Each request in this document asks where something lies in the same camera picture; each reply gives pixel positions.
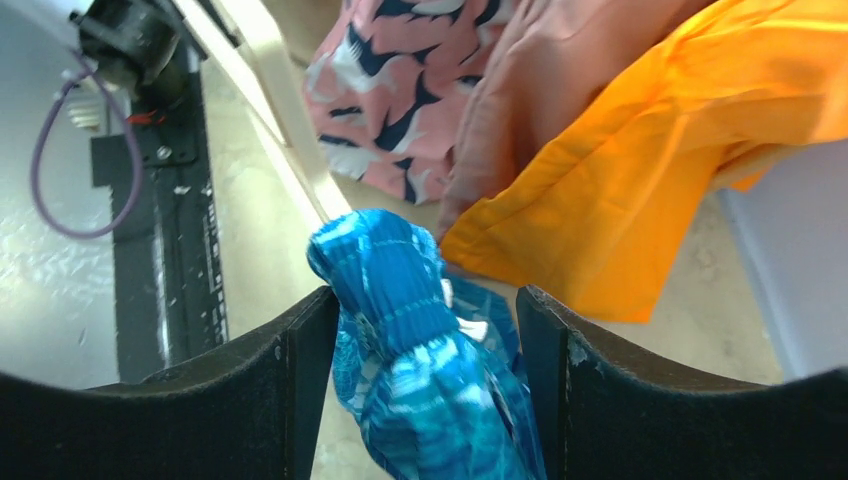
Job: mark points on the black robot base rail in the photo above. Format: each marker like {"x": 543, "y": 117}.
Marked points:
{"x": 169, "y": 296}

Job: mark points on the pink navy patterned shorts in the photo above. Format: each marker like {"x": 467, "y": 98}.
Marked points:
{"x": 388, "y": 87}

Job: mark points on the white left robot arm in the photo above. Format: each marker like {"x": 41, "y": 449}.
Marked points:
{"x": 134, "y": 44}

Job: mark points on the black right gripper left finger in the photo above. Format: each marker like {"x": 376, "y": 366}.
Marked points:
{"x": 248, "y": 409}

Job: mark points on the blue leaf-print shorts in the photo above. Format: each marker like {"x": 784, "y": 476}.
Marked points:
{"x": 435, "y": 395}

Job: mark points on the dusty pink shorts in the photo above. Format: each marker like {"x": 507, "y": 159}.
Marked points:
{"x": 550, "y": 63}

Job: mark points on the orange shorts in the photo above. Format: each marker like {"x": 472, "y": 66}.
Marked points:
{"x": 598, "y": 215}

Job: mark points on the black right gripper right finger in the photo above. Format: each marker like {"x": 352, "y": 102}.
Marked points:
{"x": 607, "y": 408}

